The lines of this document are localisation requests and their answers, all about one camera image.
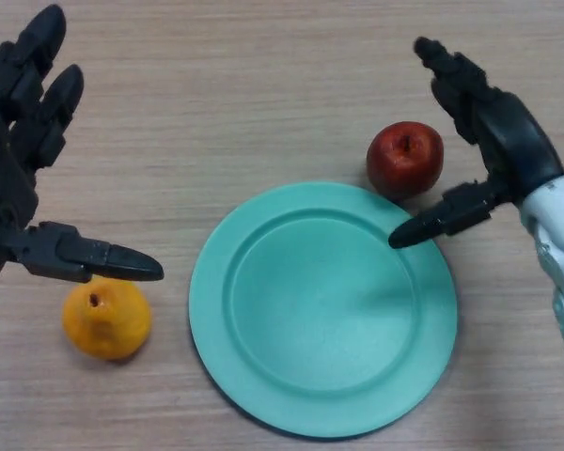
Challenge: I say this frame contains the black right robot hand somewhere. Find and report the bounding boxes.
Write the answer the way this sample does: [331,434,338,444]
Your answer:
[387,36,564,250]

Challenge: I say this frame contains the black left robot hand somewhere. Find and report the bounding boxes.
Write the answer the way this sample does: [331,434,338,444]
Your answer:
[0,4,165,286]

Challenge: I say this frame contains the red apple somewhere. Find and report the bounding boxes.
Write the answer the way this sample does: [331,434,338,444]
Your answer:
[366,120,445,198]

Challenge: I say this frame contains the green round plate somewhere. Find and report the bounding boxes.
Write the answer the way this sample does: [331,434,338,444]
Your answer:
[188,182,459,440]

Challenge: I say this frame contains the orange yellow pear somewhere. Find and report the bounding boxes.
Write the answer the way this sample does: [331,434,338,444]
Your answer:
[61,275,152,362]

